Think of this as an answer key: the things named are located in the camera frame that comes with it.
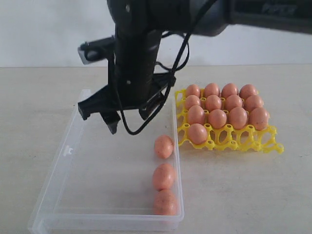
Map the clear plastic box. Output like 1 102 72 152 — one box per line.
28 97 184 234

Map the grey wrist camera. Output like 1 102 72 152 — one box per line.
78 36 115 65

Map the brown egg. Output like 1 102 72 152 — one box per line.
152 163 176 191
224 95 243 111
208 109 227 129
185 84 201 98
153 189 178 215
203 83 220 98
239 84 258 99
244 95 264 112
187 105 205 125
249 107 270 131
184 95 201 110
228 107 248 130
187 123 208 145
221 83 238 99
154 135 174 159
205 95 222 112

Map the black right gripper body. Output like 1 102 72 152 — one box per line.
78 0 176 119

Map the yellow plastic egg tray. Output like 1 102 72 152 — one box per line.
174 89 284 154

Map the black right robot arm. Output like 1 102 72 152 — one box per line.
78 0 312 134

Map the black camera cable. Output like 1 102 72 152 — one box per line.
111 0 217 135

